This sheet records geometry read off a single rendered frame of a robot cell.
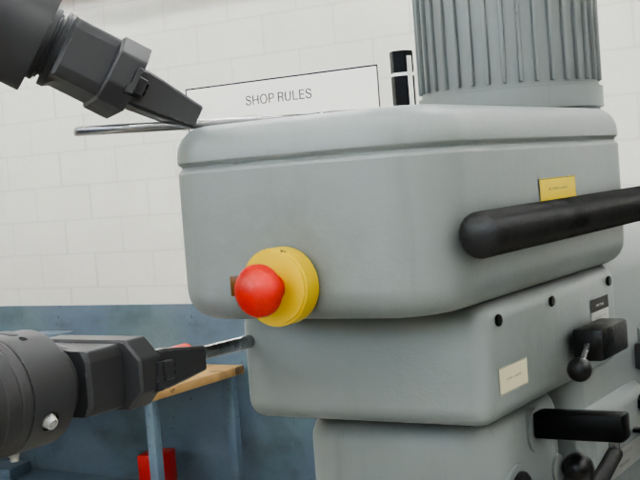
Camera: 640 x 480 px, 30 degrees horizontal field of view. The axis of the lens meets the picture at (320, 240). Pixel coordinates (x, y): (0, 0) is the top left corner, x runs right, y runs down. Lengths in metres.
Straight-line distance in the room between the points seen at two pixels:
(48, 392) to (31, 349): 0.03
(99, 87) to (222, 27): 5.48
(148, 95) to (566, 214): 0.36
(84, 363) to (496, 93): 0.54
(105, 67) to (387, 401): 0.36
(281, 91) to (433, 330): 5.27
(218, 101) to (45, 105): 1.26
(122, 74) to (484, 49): 0.44
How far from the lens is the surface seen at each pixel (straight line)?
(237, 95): 6.36
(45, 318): 7.36
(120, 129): 1.00
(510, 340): 1.00
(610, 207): 1.11
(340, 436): 1.08
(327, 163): 0.90
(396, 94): 1.10
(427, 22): 1.30
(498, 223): 0.87
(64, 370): 0.89
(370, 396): 1.01
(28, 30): 0.97
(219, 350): 1.03
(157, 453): 5.91
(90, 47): 0.97
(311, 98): 6.11
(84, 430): 7.30
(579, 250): 1.13
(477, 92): 1.25
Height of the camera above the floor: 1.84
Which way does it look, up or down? 3 degrees down
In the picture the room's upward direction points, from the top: 4 degrees counter-clockwise
